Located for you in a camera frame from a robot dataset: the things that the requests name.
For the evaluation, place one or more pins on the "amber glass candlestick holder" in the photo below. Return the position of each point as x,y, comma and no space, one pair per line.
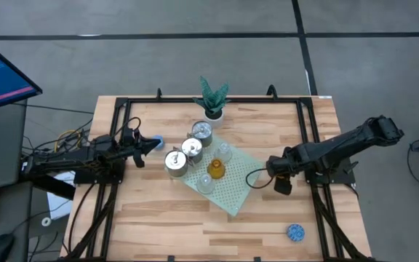
216,169

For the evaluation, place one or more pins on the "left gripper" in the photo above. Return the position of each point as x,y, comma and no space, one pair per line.
129,149

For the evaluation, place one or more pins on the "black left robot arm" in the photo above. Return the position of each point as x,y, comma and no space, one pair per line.
67,160

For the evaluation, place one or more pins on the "white paper sheet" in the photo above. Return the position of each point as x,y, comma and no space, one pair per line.
58,205

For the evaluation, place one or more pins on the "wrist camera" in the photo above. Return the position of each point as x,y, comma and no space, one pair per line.
128,133
283,186

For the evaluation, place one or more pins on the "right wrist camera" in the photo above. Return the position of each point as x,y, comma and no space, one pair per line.
283,186

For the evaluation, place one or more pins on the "green perforated metal shelf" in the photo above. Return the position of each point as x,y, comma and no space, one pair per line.
231,189

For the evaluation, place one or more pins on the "white sticker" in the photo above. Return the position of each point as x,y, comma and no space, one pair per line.
324,97

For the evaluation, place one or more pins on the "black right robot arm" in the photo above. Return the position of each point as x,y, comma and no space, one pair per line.
340,145

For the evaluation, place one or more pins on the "blue patterned votive holder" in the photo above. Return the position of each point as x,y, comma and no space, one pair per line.
158,137
295,233

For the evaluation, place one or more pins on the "silver lidded candle jar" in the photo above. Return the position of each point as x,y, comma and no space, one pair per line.
192,146
175,160
202,129

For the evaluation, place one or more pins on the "black aluminium table frame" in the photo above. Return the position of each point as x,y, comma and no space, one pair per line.
253,100

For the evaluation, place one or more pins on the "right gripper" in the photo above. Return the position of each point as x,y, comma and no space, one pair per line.
280,165

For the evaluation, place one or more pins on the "snake plant in white pot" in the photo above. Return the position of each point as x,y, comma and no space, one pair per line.
214,118

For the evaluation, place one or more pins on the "white tape roll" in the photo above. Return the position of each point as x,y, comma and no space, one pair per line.
43,220

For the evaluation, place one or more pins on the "grey desk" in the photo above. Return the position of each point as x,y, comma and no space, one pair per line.
2,153

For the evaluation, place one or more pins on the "clear glass candlestick holder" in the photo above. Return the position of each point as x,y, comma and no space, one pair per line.
205,183
224,153

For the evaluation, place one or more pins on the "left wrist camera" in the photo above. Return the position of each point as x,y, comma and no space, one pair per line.
128,133

